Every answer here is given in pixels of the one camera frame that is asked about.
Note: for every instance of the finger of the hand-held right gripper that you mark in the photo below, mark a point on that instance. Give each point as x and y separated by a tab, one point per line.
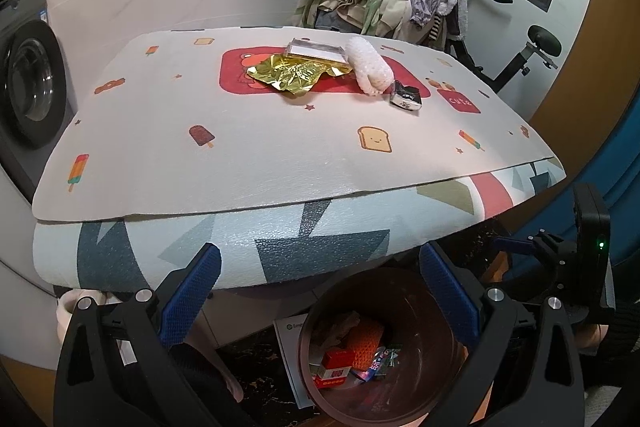
515	245

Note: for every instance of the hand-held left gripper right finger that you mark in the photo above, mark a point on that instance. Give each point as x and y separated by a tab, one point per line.
450	292

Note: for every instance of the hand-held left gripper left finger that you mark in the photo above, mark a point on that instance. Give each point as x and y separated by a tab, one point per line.
192	292

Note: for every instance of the brown trash bin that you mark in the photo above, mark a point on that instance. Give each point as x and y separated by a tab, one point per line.
425	357

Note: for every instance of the orange knitted sponge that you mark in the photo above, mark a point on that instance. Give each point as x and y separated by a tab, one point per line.
365	342

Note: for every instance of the blue carton box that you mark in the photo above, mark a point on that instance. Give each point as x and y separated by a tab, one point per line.
372	364

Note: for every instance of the red cardboard box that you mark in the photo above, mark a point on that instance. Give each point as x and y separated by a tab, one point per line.
335	359

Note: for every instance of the person's right forearm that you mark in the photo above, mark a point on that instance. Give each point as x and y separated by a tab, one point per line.
622	337

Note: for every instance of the person's right hand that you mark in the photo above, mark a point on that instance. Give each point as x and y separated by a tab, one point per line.
592	339

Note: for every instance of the blue upholstered chair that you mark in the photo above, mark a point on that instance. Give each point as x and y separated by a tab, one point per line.
590	157

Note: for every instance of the person's leg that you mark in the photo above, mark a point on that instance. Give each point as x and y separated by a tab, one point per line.
200	377

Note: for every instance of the white cardboard sheet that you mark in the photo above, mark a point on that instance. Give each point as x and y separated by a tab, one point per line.
287	357

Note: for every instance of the beige slipper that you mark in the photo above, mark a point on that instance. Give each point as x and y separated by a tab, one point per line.
67	307

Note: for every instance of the cartoon printed table mat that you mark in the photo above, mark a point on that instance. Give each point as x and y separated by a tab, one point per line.
250	167

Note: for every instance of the black exercise bike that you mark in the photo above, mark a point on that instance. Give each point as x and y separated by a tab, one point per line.
515	67

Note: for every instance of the black and white crumpled packet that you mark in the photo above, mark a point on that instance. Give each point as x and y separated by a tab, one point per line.
406	99

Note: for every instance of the wooden door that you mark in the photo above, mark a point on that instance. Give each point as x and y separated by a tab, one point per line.
590	32

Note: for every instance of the white fluffy cloth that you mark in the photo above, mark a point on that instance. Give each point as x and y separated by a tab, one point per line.
367	67

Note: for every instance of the gold foil wrapper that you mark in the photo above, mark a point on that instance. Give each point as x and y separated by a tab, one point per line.
295	74

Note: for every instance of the grey front-load washing machine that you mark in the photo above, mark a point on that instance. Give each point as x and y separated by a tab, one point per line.
35	82

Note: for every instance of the clear plastic box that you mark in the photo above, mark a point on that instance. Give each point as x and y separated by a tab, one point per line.
315	49

